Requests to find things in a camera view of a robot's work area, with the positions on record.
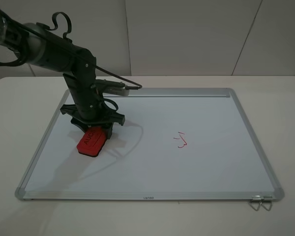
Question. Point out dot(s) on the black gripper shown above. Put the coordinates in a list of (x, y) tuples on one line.
[(89, 108)]

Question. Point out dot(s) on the red whiteboard eraser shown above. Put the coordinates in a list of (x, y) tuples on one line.
[(92, 142)]

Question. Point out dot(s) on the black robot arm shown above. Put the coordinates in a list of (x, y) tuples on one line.
[(50, 48)]

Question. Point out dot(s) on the white aluminium-framed whiteboard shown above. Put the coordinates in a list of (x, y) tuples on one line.
[(169, 148)]

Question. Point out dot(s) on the grey marker tray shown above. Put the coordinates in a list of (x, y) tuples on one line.
[(181, 92)]

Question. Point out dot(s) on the left metal hanging clip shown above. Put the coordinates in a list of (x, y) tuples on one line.
[(255, 202)]

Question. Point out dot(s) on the metal hanging clip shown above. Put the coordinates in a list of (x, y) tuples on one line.
[(255, 202), (267, 203)]

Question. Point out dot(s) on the right metal hanging clip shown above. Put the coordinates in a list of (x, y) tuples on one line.
[(267, 203)]

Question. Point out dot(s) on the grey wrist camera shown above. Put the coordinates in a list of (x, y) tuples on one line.
[(111, 87)]

